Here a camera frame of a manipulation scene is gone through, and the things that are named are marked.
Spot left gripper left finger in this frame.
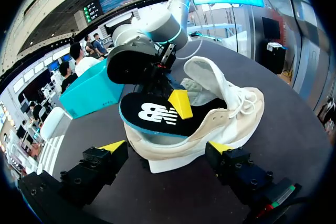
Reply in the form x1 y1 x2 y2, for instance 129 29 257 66
59 140 130 206

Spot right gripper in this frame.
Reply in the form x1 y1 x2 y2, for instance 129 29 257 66
107 42 194 120

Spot white and beige shoe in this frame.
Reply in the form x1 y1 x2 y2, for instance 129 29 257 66
123 56 265 174

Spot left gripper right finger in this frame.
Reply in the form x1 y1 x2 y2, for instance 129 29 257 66
205 141 275 205

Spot teal box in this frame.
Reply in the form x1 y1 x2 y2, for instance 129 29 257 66
58 58 125 120

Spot black and blue insole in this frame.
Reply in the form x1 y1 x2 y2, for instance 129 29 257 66
119 92 228 139

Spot person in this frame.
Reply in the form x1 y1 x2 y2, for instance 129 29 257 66
58 61 79 94
69 42 102 78
28 100 44 123
92 33 108 57
83 35 96 55

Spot white cable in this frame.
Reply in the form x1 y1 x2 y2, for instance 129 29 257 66
174 0 204 61

